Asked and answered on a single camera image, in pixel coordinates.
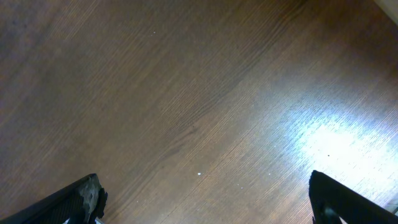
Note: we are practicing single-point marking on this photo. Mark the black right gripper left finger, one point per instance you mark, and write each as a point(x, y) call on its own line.
point(81, 202)

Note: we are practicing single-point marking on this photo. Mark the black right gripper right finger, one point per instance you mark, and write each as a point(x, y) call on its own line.
point(332, 202)

